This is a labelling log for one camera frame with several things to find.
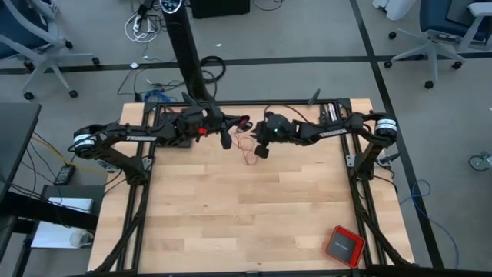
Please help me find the red cord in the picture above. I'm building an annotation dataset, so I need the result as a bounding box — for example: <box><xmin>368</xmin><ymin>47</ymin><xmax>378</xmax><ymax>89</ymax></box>
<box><xmin>231</xmin><ymin>129</ymin><xmax>259</xmax><ymax>167</ymax></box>

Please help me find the white floor object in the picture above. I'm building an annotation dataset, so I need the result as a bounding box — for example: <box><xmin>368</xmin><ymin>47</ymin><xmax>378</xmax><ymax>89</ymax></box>
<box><xmin>371</xmin><ymin>0</ymin><xmax>417</xmax><ymax>22</ymax></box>

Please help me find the black tower fan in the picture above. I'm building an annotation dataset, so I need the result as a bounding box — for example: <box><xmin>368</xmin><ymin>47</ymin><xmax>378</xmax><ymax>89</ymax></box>
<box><xmin>158</xmin><ymin>0</ymin><xmax>217</xmax><ymax>103</ymax></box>

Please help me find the black left wrist camera cable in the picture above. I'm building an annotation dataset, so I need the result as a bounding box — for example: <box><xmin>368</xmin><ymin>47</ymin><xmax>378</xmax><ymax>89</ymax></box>
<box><xmin>190</xmin><ymin>68</ymin><xmax>218</xmax><ymax>107</ymax></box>

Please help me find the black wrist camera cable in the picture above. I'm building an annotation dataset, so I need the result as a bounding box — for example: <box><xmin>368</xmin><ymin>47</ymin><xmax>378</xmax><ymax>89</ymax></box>
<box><xmin>190</xmin><ymin>68</ymin><xmax>218</xmax><ymax>107</ymax></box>
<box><xmin>263</xmin><ymin>104</ymin><xmax>308</xmax><ymax>124</ymax></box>

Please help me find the red and black square box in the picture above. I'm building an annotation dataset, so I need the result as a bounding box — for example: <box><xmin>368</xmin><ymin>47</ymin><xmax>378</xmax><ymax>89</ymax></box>
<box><xmin>325</xmin><ymin>225</ymin><xmax>367</xmax><ymax>269</ymax></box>

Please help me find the black coiled floor cable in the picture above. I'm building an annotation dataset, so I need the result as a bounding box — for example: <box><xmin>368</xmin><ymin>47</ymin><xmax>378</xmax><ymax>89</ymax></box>
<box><xmin>199</xmin><ymin>55</ymin><xmax>228</xmax><ymax>85</ymax></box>

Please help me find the white power strip with cables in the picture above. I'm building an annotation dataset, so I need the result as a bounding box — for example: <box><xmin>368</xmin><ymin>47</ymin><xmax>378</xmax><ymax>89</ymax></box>
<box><xmin>124</xmin><ymin>10</ymin><xmax>161</xmax><ymax>44</ymax></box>

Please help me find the black power adapter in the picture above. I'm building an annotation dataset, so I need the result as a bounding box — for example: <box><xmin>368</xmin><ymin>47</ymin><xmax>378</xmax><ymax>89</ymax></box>
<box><xmin>52</xmin><ymin>164</ymin><xmax>77</xmax><ymax>187</ymax></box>

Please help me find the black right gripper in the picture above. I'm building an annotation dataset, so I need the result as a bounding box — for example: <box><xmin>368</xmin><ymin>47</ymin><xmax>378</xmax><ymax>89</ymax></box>
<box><xmin>249</xmin><ymin>111</ymin><xmax>305</xmax><ymax>159</ymax></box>

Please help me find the black desk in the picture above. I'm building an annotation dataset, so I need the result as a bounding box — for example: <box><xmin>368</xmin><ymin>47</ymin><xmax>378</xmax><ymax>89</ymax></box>
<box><xmin>0</xmin><ymin>102</ymin><xmax>43</xmax><ymax>203</ymax></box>

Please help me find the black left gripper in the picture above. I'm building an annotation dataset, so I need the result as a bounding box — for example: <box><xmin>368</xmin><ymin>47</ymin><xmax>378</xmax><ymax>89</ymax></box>
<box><xmin>175</xmin><ymin>102</ymin><xmax>251</xmax><ymax>151</ymax></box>

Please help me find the clear plastic cup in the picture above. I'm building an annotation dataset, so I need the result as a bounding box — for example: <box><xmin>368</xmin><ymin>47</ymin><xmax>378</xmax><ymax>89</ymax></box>
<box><xmin>68</xmin><ymin>229</ymin><xmax>95</xmax><ymax>249</ymax></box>

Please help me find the yellow floor cable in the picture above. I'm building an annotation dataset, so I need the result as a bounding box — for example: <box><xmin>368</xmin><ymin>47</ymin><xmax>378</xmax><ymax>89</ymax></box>
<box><xmin>30</xmin><ymin>132</ymin><xmax>111</xmax><ymax>175</ymax></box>

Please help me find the white office chair blue seat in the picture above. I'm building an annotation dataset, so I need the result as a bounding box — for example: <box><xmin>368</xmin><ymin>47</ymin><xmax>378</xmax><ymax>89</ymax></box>
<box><xmin>0</xmin><ymin>0</ymin><xmax>101</xmax><ymax>102</ymax></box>
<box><xmin>383</xmin><ymin>0</ymin><xmax>492</xmax><ymax>90</ymax></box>

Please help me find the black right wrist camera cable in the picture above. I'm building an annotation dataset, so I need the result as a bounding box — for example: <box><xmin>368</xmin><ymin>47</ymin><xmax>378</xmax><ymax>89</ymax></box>
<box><xmin>263</xmin><ymin>104</ymin><xmax>308</xmax><ymax>124</ymax></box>

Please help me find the blue floor cable bundle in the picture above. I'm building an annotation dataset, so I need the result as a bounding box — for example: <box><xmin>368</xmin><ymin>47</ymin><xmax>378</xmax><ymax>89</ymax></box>
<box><xmin>142</xmin><ymin>88</ymin><xmax>178</xmax><ymax>105</ymax></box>

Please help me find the black cabinet box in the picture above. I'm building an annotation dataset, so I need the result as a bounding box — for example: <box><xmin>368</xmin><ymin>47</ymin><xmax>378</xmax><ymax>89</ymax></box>
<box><xmin>189</xmin><ymin>0</ymin><xmax>251</xmax><ymax>20</ymax></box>

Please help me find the white flat box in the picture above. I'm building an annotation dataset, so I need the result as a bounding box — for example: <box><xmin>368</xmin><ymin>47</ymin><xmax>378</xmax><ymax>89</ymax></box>
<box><xmin>29</xmin><ymin>195</ymin><xmax>96</xmax><ymax>250</ymax></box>

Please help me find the long blue floor cable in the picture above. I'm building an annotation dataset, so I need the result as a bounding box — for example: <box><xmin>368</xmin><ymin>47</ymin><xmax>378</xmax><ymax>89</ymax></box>
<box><xmin>398</xmin><ymin>178</ymin><xmax>461</xmax><ymax>270</ymax></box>

